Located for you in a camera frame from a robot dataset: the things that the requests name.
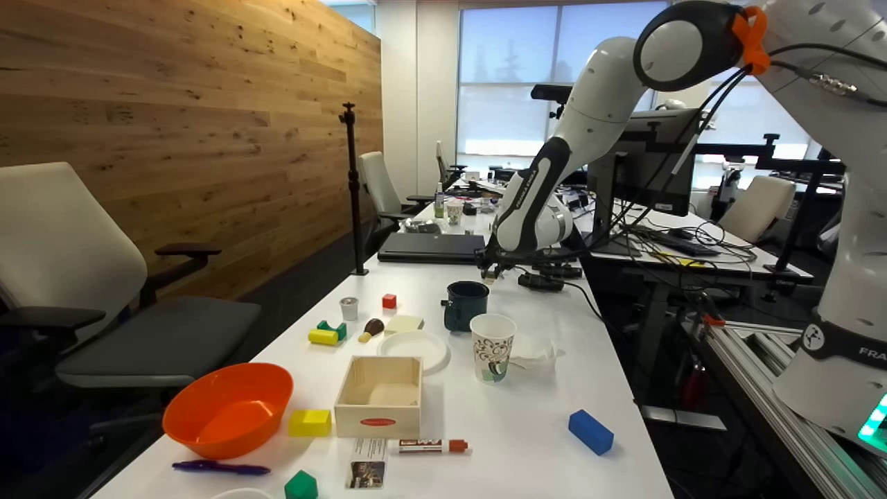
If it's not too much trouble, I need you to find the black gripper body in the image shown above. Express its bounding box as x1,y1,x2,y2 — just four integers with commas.
480,240,584,279

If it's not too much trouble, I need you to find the blue rectangular block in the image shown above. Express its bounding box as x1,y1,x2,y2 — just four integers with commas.
564,408,618,457

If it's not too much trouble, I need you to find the green block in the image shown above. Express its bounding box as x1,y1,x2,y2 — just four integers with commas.
282,468,320,499

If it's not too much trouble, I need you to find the black device on table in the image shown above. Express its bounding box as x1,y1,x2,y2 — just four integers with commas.
514,269,567,293

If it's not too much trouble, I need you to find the dark teal mug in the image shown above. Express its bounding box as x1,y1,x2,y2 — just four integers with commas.
438,279,492,336

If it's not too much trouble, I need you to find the patterned white paper cup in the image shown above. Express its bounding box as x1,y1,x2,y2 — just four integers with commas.
469,314,517,386

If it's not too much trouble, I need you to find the dark closed laptop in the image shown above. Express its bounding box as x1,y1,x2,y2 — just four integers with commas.
373,229,491,269

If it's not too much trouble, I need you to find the black keyboard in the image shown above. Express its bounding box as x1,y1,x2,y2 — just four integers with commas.
621,220,726,260

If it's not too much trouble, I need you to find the white plate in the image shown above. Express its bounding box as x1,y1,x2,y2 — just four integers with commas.
377,330,451,378

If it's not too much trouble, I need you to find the black computer monitor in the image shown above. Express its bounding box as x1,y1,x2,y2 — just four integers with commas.
591,106,706,249

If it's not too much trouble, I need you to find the brown toy piece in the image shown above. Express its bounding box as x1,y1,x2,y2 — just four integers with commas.
356,317,387,346

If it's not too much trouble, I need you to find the black tripod pole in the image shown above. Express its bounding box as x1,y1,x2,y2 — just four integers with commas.
334,100,370,278

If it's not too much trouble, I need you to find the red white marker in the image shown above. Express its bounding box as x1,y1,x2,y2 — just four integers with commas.
385,434,470,457

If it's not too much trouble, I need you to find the pale wooden box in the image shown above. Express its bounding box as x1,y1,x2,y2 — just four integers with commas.
333,354,427,441

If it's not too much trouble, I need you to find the grey card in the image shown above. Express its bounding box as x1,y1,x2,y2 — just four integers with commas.
352,434,387,464

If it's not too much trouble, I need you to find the small photo card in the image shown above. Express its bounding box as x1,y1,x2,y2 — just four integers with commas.
345,457,387,491

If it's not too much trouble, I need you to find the black metal stand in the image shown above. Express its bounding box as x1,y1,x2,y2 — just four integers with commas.
758,128,850,278

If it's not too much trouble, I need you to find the orange plastic bowl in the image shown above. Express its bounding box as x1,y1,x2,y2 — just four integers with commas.
161,360,295,464

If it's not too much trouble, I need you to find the purple pen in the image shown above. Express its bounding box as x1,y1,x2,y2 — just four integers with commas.
169,457,275,480

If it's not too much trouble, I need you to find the grey white office chair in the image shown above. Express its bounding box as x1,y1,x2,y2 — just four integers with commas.
0,160,266,396

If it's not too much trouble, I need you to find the black table cable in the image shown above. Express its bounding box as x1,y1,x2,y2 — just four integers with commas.
560,278,607,324

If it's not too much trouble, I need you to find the black overhead camera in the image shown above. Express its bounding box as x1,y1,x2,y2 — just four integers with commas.
527,81,570,102

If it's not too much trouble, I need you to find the aluminium frame rail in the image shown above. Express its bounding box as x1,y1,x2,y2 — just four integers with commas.
688,314,887,499

